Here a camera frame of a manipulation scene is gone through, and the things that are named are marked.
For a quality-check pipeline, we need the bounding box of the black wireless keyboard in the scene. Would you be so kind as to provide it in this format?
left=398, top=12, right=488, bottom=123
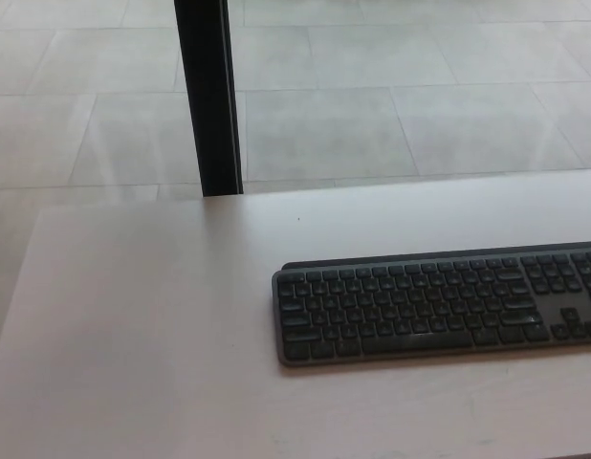
left=271, top=240, right=591, bottom=368

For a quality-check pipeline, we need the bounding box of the black metal post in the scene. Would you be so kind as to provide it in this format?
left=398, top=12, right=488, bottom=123
left=173, top=0, right=245, bottom=198

